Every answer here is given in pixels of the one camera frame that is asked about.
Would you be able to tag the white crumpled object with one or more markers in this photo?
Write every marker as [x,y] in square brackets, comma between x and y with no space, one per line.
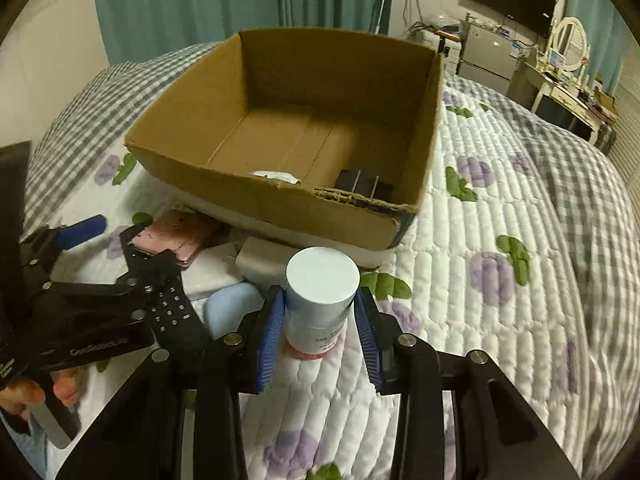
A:
[275,176]

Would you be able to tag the white dressing table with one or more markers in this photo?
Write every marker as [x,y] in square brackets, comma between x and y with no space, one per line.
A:
[565,97]

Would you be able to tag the pink phone case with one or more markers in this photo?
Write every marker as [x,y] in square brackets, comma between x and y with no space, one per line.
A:
[175,232]

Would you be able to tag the grey checked blanket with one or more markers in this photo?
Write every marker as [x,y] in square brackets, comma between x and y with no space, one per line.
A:
[585,175]

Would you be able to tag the white flat packet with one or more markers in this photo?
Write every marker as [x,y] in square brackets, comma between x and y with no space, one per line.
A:
[215,272]

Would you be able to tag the black object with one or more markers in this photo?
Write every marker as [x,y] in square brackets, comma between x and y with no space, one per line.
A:
[362,185]

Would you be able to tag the silver refrigerator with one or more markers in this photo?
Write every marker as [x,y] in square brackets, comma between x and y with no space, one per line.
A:
[487,50]

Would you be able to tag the small white box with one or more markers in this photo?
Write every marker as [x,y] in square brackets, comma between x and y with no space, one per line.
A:
[265,262]

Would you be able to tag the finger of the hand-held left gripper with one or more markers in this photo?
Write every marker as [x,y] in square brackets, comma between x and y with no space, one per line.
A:
[86,227]
[145,265]

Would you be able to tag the brown cardboard box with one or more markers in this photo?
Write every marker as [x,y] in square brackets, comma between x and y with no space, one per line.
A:
[320,125]

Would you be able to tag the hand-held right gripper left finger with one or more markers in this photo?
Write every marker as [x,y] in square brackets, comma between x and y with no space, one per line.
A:
[267,332]

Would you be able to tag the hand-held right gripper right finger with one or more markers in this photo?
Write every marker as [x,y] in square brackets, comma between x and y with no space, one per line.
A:
[371,347]

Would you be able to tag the white cylindrical jar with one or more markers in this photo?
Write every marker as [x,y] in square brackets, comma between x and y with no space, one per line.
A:
[320,290]

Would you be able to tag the white appliance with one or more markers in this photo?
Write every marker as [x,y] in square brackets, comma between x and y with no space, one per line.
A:
[442,45]

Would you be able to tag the person's left hand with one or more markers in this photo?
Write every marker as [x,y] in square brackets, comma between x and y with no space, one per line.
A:
[67,385]

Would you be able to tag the light blue round object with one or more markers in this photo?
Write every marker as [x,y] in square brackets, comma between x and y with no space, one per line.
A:
[232,307]

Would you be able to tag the black remote control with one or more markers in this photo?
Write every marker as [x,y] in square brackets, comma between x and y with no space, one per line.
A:
[175,315]

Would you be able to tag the white floral quilt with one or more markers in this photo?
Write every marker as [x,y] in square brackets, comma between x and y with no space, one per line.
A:
[500,270]

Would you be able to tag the white oval vanity mirror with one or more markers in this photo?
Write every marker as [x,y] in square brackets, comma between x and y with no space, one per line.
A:
[570,42]

